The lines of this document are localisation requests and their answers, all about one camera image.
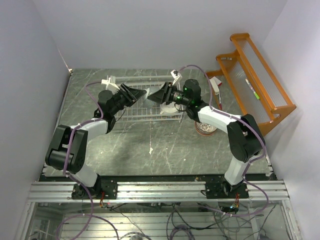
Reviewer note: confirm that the grey blue bowl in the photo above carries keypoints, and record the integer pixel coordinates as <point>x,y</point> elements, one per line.
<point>147,91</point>

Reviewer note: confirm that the marker pen on shelf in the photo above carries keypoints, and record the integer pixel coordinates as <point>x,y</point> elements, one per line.
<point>252,89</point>

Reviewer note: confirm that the beige patterned bowl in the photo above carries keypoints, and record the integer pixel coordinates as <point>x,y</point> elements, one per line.
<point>204,129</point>

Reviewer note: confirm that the white handled bowl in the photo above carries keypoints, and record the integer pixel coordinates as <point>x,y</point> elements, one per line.
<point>168,109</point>

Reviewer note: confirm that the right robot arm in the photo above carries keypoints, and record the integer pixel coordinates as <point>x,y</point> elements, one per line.
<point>246,142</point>

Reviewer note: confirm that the aluminium mounting rail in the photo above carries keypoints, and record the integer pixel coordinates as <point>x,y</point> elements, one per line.
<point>153,192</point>

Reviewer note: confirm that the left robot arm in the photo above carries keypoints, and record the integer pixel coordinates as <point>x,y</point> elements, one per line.
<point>67,149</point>

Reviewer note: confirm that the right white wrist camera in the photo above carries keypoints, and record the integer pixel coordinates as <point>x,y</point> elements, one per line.
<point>176,77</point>

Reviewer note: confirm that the white wire dish rack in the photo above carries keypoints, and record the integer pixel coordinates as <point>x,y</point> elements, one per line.
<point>145,110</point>

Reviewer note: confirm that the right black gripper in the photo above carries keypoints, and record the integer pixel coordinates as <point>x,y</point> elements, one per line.
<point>163,95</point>

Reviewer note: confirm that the orange wooden shelf rack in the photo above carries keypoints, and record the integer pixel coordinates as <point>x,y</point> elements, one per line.
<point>246,62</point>

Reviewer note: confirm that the white red small box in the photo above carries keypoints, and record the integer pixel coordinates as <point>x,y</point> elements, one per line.
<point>215,83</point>

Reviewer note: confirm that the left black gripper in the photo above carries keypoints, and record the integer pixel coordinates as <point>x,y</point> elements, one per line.
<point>136,92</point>

